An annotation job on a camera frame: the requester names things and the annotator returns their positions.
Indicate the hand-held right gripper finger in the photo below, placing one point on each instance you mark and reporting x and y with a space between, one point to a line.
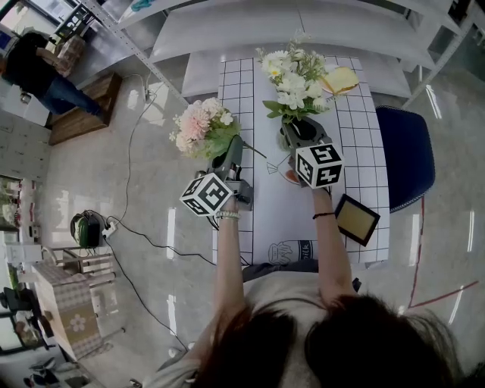
290 138
323 134

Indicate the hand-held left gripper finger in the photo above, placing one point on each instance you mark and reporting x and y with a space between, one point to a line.
238 155
219 163

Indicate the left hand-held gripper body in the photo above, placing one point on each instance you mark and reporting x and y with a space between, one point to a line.
208 195

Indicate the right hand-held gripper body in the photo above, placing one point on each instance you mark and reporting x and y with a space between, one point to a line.
318 166

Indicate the pink flower bouquet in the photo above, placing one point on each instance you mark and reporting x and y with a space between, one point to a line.
197 125

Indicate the white flower bouquet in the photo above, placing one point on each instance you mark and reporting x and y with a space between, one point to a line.
295 87

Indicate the person's left forearm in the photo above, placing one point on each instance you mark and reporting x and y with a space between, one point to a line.
229 261

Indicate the person's right forearm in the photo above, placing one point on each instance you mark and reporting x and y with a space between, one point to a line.
333 250

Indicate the white grid-pattern tablecloth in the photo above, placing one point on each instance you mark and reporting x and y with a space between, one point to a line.
360 151

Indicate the white plate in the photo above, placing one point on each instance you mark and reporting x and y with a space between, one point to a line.
325 88

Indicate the black wrist band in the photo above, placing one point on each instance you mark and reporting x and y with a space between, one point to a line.
323 215

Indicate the yellow bread slice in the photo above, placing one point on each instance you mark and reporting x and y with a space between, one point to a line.
341 79

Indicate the navy blue chair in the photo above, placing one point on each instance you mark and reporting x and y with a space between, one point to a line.
405 159

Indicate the white metal shelf rack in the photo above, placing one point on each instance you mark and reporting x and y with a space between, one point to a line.
303 34

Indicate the person's grey trousers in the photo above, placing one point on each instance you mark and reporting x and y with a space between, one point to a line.
280 269

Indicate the white power strip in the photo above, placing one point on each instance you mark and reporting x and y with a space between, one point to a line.
110 229

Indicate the person's light shirt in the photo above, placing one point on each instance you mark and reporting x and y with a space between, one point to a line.
284 291

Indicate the green and black device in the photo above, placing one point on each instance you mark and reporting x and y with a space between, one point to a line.
85 231

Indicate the light wooden slatted rack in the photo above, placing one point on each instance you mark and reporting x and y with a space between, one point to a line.
94 265

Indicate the teal object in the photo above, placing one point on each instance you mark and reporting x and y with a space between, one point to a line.
142 4

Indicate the checkered cloth covered cart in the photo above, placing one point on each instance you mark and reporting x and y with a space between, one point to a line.
74 310

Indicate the white box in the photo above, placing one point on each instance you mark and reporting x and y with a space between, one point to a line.
15 106

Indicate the black picture frame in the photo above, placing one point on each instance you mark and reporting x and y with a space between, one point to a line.
356 221

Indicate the small white wall plug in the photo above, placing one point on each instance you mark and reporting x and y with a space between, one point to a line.
149 94

